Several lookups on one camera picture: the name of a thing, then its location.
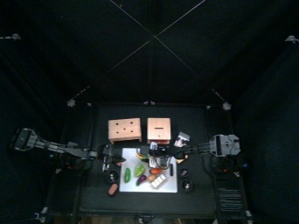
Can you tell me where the yellow toy corn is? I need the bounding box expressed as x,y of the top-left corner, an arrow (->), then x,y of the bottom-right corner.
136,149 -> 152,163

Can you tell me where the small black bowl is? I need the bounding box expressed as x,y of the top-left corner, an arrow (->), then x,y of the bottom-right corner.
177,166 -> 190,179
180,178 -> 194,193
106,170 -> 120,184

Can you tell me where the light green toy vegetable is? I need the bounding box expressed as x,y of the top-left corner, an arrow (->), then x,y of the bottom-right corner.
133,164 -> 146,178

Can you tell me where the wooden box with red side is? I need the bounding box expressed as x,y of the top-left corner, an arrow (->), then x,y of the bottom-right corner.
145,117 -> 173,145

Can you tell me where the pink toy sausage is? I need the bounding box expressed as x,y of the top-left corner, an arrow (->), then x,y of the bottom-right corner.
106,183 -> 118,197

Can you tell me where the purple toy eggplant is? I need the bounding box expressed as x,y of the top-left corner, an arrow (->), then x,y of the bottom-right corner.
134,174 -> 148,187

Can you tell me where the wooden box with round holes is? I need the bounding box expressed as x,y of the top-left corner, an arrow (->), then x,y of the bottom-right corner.
106,117 -> 142,144

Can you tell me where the white cutting board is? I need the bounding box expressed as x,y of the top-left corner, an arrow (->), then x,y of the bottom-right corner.
117,147 -> 178,193

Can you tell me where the vertical metal frame pole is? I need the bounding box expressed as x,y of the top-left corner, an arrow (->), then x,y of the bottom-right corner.
146,0 -> 154,104

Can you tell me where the thin diagonal cord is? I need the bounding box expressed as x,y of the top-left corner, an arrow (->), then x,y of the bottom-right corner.
69,0 -> 206,103
106,0 -> 230,107

